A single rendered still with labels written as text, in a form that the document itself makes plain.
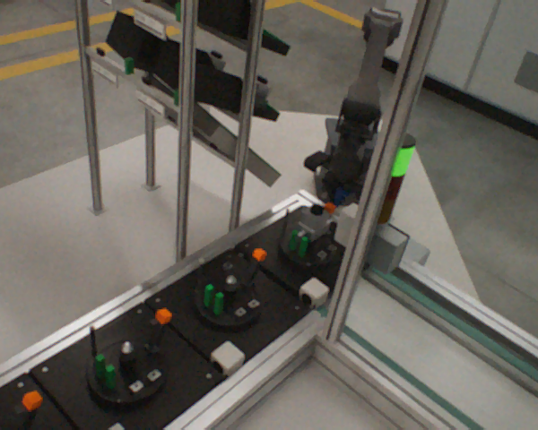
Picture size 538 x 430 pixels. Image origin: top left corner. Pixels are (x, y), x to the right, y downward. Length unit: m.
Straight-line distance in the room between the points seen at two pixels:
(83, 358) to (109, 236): 0.46
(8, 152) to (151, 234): 1.98
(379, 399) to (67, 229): 0.85
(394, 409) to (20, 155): 2.62
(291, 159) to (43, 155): 1.82
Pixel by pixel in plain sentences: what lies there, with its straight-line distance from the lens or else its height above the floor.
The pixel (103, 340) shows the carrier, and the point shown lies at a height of 0.97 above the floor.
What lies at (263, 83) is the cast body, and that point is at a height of 1.26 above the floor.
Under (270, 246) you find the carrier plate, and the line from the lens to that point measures 1.33.
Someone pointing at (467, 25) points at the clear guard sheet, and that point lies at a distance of 0.80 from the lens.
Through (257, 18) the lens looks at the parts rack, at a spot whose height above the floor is 1.45.
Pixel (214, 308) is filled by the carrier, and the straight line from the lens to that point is 1.14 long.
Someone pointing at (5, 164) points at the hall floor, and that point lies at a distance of 3.31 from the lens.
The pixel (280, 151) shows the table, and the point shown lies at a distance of 1.86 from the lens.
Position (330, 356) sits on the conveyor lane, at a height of 0.93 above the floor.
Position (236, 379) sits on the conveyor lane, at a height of 0.96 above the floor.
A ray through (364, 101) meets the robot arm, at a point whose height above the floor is 1.34.
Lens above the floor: 1.86
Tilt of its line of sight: 39 degrees down
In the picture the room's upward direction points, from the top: 9 degrees clockwise
